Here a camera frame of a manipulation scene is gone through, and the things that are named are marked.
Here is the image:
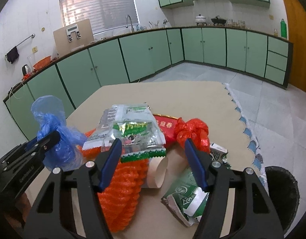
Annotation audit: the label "sink faucet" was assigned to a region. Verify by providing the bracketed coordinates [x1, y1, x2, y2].
[126, 15, 135, 32]

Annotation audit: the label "white cooking pot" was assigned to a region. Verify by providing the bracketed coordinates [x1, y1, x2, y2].
[195, 14, 207, 26]

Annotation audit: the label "window with blinds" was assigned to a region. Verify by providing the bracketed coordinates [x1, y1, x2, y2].
[59, 0, 139, 34]

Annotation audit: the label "black trash bin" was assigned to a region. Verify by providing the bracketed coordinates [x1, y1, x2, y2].
[265, 166, 300, 235]

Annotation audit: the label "orange basin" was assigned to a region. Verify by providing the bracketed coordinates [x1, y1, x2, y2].
[33, 56, 51, 71]

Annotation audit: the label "silver green snack wrapper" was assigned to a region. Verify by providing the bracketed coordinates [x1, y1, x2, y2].
[82, 103, 167, 162]

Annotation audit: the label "dark hanging cloth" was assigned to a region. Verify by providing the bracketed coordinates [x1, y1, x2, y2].
[6, 46, 19, 64]

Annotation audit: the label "green bottle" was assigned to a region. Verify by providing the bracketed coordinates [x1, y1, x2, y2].
[280, 19, 287, 39]

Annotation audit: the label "red plastic bag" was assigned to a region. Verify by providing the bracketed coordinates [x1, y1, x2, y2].
[174, 118, 210, 154]

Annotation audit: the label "green white torn packet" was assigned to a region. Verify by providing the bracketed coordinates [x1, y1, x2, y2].
[160, 142, 230, 227]

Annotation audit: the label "white green paper bag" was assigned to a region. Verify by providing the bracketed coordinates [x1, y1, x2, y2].
[142, 157, 168, 189]

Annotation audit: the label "steel kettle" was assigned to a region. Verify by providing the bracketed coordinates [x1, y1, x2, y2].
[21, 64, 32, 76]

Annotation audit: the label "red paper cup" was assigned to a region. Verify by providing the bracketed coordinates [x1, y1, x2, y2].
[154, 114, 177, 148]

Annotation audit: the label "wooden door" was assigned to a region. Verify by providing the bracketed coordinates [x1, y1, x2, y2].
[284, 0, 306, 92]

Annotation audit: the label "black wok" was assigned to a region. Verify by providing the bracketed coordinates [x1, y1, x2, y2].
[211, 16, 227, 26]

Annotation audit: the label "green lower kitchen cabinets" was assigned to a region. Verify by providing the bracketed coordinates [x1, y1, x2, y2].
[4, 26, 293, 140]

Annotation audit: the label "orange foam fruit net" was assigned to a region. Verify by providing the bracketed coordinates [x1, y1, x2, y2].
[77, 129, 150, 233]

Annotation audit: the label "cardboard box with scale picture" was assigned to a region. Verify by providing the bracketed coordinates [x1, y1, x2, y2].
[53, 19, 94, 57]

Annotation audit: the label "wall towel bar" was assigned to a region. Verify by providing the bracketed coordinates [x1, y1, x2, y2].
[16, 33, 35, 47]

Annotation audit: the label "blue plastic bag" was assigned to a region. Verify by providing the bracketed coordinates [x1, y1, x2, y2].
[30, 95, 87, 171]

